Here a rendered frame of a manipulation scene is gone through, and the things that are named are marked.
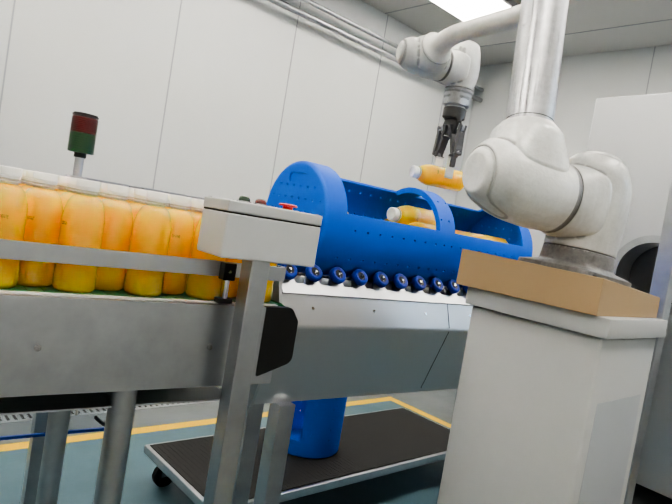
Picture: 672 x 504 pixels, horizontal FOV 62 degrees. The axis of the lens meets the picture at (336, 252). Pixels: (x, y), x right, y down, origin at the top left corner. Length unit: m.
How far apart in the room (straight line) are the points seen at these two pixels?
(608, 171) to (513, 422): 0.56
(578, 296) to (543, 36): 0.55
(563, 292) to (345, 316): 0.53
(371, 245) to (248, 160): 3.95
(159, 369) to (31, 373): 0.21
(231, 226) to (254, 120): 4.40
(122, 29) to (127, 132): 0.77
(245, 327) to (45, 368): 0.33
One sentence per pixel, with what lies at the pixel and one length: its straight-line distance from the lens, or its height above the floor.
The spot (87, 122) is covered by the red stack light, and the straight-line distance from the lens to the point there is 1.58.
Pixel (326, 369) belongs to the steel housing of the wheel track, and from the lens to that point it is 1.48.
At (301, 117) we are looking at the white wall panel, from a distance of 5.68.
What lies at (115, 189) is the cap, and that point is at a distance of 1.10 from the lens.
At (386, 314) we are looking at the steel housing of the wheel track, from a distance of 1.53.
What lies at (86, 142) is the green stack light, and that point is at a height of 1.19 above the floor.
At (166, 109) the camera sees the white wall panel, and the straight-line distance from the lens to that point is 4.95.
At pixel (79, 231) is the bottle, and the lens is 1.04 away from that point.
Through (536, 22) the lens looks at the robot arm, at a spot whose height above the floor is 1.58.
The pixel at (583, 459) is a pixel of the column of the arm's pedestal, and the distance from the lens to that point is 1.26.
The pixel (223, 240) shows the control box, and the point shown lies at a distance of 0.97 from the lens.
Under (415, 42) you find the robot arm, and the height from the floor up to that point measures 1.67.
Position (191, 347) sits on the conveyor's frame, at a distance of 1.12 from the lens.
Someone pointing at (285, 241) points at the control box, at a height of 1.04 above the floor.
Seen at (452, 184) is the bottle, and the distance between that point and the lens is 1.91.
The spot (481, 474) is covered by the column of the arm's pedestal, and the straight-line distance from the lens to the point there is 1.36.
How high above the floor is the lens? 1.09
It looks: 3 degrees down
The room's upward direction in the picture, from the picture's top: 10 degrees clockwise
